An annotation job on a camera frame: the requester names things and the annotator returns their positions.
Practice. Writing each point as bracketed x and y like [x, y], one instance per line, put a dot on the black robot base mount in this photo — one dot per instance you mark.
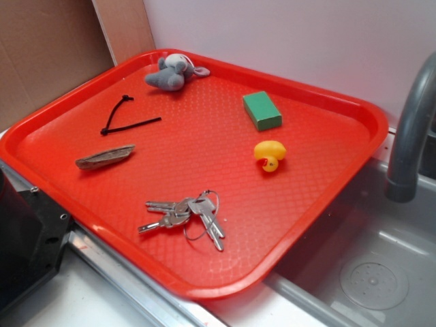
[34, 232]

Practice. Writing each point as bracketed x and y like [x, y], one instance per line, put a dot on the grey plush elephant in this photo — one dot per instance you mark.
[173, 72]

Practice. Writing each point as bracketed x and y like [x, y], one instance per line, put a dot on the brown cardboard panel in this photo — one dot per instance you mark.
[49, 48]

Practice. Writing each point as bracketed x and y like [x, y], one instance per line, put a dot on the silver key long right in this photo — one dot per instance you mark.
[196, 208]

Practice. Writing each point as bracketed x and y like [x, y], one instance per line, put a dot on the grey sink basin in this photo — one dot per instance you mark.
[362, 224]

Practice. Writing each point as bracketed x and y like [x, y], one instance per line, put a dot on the grey sink faucet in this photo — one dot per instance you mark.
[413, 151]

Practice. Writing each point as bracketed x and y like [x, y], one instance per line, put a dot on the silver key lower left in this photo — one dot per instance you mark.
[169, 220]

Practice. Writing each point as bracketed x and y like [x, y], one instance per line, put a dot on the red plastic tray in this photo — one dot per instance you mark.
[195, 143]

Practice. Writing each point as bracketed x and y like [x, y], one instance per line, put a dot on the silver key top left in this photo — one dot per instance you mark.
[161, 207]

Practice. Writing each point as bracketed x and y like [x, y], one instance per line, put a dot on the sink drain cover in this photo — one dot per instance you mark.
[374, 285]

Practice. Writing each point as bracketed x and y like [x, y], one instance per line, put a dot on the yellow rubber duck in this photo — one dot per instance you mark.
[268, 154]

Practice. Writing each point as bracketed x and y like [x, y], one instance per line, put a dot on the brown wood piece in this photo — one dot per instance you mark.
[105, 158]

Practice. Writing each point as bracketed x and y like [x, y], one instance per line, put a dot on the green rectangular block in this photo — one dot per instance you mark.
[262, 111]

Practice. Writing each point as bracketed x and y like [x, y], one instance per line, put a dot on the silver key short right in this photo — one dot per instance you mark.
[210, 215]

